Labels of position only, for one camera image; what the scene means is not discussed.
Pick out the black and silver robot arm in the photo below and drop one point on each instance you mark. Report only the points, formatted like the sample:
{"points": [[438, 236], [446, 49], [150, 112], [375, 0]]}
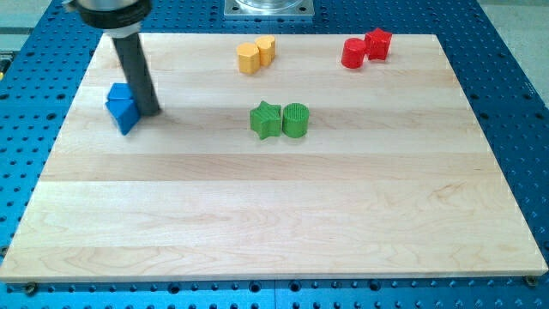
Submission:
{"points": [[117, 18]]}

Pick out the yellow hexagon block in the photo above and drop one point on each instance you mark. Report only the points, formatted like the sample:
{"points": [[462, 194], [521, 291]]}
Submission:
{"points": [[248, 58]]}

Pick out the blue cube block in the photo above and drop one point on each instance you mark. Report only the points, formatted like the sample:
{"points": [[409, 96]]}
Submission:
{"points": [[119, 91]]}

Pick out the green star block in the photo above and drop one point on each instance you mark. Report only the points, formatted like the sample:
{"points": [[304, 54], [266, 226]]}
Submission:
{"points": [[265, 120]]}

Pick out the light wooden board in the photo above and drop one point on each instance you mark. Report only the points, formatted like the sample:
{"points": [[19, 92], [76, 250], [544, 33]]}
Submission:
{"points": [[394, 177]]}

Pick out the green cylinder block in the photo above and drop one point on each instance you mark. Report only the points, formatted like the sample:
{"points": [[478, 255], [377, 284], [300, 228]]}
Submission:
{"points": [[295, 120]]}

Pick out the yellow heart block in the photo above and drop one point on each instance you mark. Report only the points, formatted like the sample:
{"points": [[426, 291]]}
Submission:
{"points": [[267, 49]]}

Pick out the red cylinder block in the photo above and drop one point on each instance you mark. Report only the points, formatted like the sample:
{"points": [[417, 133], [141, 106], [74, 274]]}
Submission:
{"points": [[353, 53]]}

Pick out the red star block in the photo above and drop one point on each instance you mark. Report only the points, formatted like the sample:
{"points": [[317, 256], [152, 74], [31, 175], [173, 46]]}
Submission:
{"points": [[377, 44]]}

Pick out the blue triangle block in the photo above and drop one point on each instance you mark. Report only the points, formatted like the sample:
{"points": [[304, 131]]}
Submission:
{"points": [[124, 113]]}

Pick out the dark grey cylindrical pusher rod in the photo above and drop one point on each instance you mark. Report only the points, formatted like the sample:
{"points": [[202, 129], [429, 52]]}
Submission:
{"points": [[135, 67]]}

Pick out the blue perforated metal table plate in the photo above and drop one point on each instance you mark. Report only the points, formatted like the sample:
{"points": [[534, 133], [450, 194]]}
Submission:
{"points": [[43, 79]]}

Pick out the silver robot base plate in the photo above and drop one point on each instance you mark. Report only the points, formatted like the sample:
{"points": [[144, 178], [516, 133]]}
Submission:
{"points": [[268, 8]]}

